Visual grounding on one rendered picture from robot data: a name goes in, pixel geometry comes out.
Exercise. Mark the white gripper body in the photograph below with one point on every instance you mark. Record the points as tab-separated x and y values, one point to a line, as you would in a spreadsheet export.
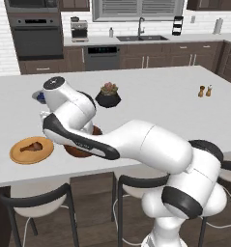
44	115

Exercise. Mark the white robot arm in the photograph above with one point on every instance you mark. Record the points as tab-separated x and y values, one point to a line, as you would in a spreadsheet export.
158	148

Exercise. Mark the brown chicken drumstick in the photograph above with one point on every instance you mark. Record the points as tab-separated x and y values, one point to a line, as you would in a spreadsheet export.
32	147

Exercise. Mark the dark brown bowl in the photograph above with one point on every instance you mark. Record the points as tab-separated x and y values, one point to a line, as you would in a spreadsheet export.
75	151

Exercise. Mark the pale grey plate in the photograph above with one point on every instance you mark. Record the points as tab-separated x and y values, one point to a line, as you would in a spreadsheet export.
35	95

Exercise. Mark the orange round plate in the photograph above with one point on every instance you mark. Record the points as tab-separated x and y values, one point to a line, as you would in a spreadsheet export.
23	158

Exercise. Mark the brown cupboard under oven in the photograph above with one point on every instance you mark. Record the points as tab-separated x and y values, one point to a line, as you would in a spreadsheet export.
49	66

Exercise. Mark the succulent in black pot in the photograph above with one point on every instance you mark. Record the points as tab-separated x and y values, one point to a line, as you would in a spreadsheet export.
108	96

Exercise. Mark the grey dishwasher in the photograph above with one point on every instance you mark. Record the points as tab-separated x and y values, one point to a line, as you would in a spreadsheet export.
101	59

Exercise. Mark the black and white stool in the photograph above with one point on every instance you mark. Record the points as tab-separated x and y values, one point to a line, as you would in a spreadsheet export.
136	185
39	201
229	172

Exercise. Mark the silver coffee machine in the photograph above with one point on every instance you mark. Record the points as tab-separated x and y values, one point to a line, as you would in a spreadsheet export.
79	30

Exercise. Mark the grey soap bottle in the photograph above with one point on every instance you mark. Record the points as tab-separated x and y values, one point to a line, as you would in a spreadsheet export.
111	32

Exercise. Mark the grey microwave oven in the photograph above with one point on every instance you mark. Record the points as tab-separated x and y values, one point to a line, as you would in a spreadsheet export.
30	4

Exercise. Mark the brown upper cupboard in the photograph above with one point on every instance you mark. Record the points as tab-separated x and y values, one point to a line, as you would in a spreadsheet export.
74	4
213	4

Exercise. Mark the dark sink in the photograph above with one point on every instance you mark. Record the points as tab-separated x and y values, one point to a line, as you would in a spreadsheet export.
141	38

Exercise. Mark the dark tap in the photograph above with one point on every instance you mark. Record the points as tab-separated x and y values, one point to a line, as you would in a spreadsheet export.
140	26

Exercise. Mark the brown lower cupboard run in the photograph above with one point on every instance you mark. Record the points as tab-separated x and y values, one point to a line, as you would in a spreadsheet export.
165	56

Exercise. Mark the window with blinds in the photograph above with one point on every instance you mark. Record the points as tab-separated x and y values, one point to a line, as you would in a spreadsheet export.
138	8

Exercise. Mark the brown pepper shaker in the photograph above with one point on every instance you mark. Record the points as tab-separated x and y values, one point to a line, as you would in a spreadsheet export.
201	92

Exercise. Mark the black and white rack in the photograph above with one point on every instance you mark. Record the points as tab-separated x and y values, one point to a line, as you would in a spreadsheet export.
177	25

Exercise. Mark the white paper towel roll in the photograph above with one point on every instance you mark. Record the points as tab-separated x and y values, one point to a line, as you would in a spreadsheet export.
218	26

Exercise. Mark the grey wall oven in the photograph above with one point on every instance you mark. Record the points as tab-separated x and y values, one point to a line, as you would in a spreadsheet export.
36	37

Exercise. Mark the grey wall socket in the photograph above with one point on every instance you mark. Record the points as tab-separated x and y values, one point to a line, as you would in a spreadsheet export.
192	19

